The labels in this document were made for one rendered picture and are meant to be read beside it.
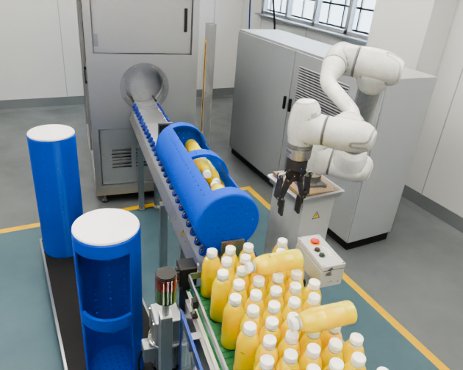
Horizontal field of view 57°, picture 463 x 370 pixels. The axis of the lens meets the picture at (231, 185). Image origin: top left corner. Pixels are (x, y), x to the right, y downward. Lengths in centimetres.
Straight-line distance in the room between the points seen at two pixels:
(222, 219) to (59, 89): 520
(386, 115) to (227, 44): 449
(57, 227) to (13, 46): 388
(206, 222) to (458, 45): 318
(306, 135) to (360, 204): 212
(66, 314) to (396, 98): 260
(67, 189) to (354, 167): 179
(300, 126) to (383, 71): 57
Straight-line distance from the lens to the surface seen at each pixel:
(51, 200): 296
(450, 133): 441
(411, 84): 334
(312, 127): 142
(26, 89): 668
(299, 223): 235
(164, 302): 128
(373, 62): 189
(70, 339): 264
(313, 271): 168
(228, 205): 173
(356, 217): 356
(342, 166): 224
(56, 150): 280
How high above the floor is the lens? 206
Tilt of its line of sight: 28 degrees down
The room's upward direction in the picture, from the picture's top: 5 degrees clockwise
